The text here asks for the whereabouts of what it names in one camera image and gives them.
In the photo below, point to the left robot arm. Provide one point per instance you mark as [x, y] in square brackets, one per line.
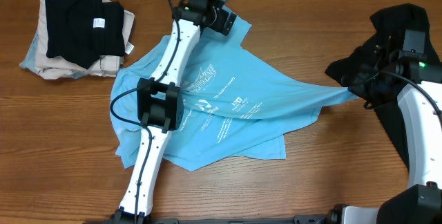
[160, 105]

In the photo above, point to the folded beige garment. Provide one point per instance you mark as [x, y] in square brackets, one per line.
[105, 66]

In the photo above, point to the black t-shirt with logo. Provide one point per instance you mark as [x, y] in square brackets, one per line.
[402, 37]

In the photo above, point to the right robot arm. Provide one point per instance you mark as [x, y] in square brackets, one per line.
[420, 105]

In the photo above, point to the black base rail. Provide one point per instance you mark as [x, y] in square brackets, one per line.
[299, 219]

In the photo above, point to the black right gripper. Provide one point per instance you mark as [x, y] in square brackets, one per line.
[374, 88]

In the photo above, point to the light blue printed t-shirt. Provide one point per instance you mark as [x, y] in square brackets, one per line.
[235, 104]

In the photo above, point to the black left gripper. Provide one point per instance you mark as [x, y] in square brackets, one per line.
[226, 21]

